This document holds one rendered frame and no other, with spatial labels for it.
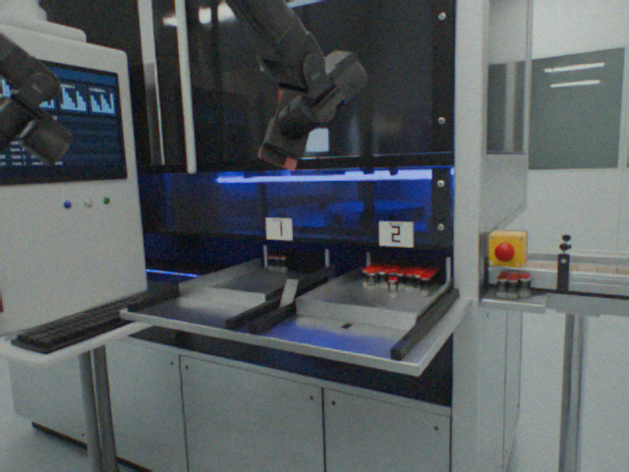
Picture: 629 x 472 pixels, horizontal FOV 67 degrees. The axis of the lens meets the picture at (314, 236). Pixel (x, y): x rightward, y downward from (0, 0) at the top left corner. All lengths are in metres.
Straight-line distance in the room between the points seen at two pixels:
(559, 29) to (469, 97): 4.74
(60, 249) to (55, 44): 0.53
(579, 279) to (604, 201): 4.50
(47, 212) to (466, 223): 1.05
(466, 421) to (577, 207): 4.60
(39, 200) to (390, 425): 1.08
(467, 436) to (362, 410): 0.27
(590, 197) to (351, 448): 4.65
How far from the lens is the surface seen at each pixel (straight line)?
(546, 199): 5.71
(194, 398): 1.72
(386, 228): 1.16
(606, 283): 1.22
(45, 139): 0.96
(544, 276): 1.22
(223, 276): 1.33
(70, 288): 1.46
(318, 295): 1.09
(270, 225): 1.33
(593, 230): 5.73
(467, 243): 1.12
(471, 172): 1.10
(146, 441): 2.00
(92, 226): 1.48
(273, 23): 0.65
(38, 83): 0.94
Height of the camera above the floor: 1.19
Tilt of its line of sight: 9 degrees down
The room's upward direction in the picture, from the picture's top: 2 degrees counter-clockwise
